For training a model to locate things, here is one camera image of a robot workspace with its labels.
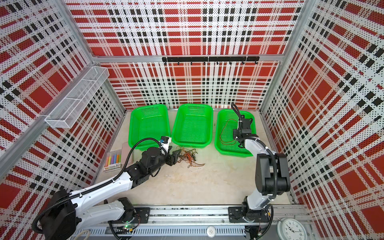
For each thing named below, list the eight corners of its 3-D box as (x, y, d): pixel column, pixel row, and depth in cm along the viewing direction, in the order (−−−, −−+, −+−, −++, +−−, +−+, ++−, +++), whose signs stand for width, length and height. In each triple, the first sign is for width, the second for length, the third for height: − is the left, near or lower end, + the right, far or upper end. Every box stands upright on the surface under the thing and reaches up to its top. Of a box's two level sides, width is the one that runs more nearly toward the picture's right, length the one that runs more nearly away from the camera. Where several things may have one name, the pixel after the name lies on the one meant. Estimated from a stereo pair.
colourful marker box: (105, 172, 91) (103, 170, 89) (108, 154, 99) (106, 152, 97) (120, 168, 93) (118, 167, 91) (122, 151, 101) (121, 149, 98)
